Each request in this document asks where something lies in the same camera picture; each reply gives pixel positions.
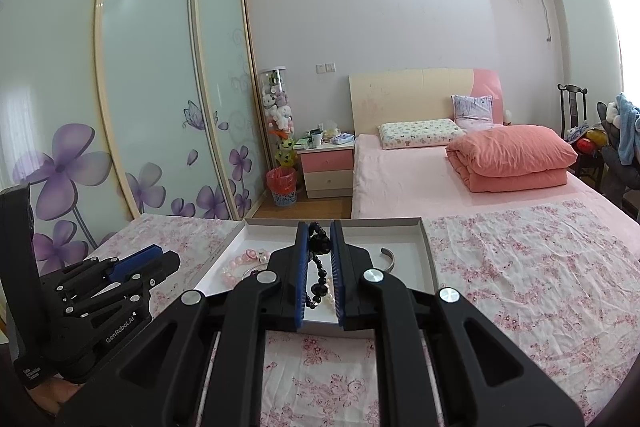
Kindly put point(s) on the pink and cream nightstand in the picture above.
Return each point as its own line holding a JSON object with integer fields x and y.
{"x": 325, "y": 172}

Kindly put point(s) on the cream and pink headboard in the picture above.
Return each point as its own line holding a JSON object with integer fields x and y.
{"x": 400, "y": 97}

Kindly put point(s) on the wall socket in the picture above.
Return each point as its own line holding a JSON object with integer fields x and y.
{"x": 326, "y": 67}

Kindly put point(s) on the black office chair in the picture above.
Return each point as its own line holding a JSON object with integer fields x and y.
{"x": 620, "y": 182}

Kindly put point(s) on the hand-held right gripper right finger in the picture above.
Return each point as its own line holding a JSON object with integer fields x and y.
{"x": 337, "y": 287}

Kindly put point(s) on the blue garment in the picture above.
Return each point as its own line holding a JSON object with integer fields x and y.
{"x": 627, "y": 132}

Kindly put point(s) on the pink trash bin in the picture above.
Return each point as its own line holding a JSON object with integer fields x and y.
{"x": 281, "y": 187}

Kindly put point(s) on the printed white pillow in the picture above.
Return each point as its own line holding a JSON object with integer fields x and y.
{"x": 420, "y": 133}

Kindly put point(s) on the purple patterned pillow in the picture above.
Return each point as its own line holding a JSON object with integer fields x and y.
{"x": 472, "y": 109}

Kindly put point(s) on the green plush toy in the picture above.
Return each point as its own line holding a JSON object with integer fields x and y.
{"x": 285, "y": 154}

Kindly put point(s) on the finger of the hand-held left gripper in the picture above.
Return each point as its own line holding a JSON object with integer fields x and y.
{"x": 125, "y": 302}
{"x": 135, "y": 259}

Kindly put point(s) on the white mug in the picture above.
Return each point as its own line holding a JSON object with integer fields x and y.
{"x": 316, "y": 139}

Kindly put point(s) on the clear tube of plush toys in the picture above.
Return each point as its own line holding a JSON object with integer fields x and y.
{"x": 277, "y": 107}

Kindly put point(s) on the pink bed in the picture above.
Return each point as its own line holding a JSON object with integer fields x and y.
{"x": 400, "y": 177}

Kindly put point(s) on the red and yellow toy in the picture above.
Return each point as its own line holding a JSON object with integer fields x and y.
{"x": 592, "y": 142}

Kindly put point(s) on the grey cardboard tray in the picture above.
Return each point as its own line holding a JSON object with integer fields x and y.
{"x": 400, "y": 279}

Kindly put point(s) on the floral bedsheet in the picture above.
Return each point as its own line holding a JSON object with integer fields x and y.
{"x": 525, "y": 267}

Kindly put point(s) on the dark wooden chair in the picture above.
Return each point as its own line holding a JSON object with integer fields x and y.
{"x": 572, "y": 107}

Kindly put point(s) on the floral glass wardrobe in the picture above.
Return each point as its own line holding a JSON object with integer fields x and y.
{"x": 150, "y": 57}

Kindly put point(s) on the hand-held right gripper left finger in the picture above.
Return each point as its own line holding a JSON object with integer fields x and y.
{"x": 300, "y": 287}

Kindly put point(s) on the white wall pipe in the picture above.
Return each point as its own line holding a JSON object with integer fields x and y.
{"x": 547, "y": 12}

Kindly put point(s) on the folded pink duvet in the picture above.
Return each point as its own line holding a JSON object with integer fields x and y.
{"x": 510, "y": 157}

